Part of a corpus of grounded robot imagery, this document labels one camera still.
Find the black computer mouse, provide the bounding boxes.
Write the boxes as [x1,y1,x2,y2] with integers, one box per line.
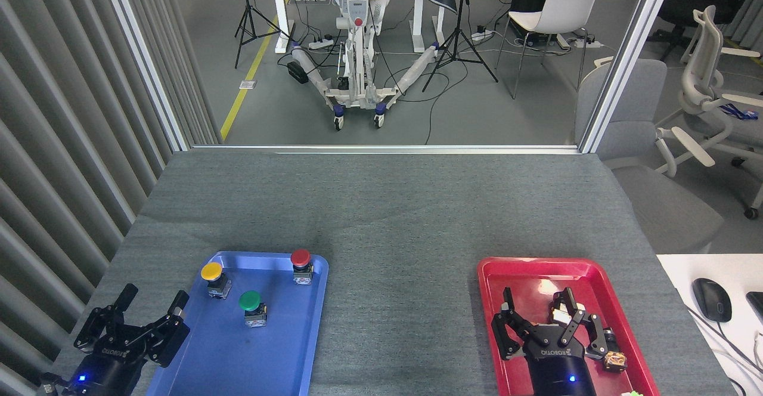
[692,278,733,323]

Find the black tripod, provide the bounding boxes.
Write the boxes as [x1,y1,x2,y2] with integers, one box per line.
[422,0,499,93]
[234,0,293,69]

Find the white mesh office chair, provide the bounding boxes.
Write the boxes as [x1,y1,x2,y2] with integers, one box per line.
[655,5,763,219]

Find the white plastic chair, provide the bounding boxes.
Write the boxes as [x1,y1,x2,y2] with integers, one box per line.
[496,0,603,100]

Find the yellow push button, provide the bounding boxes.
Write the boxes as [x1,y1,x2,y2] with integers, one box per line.
[200,262,232,299]

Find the black switch with orange base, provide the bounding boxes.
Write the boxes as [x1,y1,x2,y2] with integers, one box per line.
[601,327,628,373]

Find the white table leg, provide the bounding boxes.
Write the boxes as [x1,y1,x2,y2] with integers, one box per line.
[274,0,296,54]
[411,0,445,53]

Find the green push button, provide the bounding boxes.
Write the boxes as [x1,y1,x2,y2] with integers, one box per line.
[238,290,268,328]

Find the silver frame post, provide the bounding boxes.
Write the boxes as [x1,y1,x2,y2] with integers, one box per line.
[579,0,679,153]
[98,0,190,152]

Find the grey upholstered office chair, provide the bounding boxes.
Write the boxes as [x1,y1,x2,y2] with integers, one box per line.
[574,58,725,254]

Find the black knob switch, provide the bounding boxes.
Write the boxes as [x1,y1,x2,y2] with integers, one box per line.
[550,302,588,326]

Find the silver frame rail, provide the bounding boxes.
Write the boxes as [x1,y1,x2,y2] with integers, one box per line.
[191,144,582,156]

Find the red push button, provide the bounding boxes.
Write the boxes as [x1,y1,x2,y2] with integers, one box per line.
[290,249,315,286]

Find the red plastic tray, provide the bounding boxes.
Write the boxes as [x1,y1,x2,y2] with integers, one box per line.
[477,257,660,396]

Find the white stand on wheels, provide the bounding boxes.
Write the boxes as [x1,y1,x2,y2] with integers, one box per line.
[290,0,442,131]

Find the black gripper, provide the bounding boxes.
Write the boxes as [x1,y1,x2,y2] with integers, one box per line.
[491,287,609,396]
[60,284,191,396]

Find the blue plastic tray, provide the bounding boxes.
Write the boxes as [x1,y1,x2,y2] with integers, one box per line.
[146,251,330,396]

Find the blue lanyard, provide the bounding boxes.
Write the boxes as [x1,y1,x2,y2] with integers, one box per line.
[719,103,763,122]

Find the white desk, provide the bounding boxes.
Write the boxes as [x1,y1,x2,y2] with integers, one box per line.
[657,254,763,396]

